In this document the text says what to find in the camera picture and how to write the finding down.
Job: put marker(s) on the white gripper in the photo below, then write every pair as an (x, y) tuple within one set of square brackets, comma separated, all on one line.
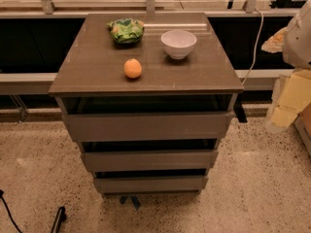
[(298, 43)]

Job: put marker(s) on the grey top drawer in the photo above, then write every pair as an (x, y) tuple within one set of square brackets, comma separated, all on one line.
[(147, 127)]

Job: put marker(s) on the cardboard box at right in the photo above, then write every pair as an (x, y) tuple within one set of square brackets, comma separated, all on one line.
[(303, 126)]

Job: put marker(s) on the orange fruit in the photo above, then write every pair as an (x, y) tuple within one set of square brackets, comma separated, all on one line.
[(132, 68)]

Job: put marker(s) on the white bowl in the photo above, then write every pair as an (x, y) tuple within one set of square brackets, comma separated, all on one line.
[(178, 43)]

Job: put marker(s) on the grey drawer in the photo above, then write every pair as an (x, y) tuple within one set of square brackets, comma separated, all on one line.
[(148, 185), (116, 161), (147, 127)]

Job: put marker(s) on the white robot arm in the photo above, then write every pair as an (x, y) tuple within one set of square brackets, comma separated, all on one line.
[(296, 47)]

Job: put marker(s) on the black object on floor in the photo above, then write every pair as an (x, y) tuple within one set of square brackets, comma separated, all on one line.
[(59, 218)]

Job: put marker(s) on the grey drawer cabinet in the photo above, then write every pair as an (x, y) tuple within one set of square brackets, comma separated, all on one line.
[(92, 81)]

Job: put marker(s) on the grey middle drawer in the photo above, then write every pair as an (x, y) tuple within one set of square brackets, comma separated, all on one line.
[(116, 161)]

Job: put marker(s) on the grey bottom drawer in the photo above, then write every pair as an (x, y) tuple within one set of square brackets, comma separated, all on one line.
[(148, 185)]

